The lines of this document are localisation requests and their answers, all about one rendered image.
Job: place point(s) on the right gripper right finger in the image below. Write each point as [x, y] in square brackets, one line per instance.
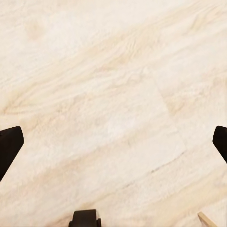
[220, 141]

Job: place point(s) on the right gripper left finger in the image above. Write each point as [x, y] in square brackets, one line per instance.
[11, 141]

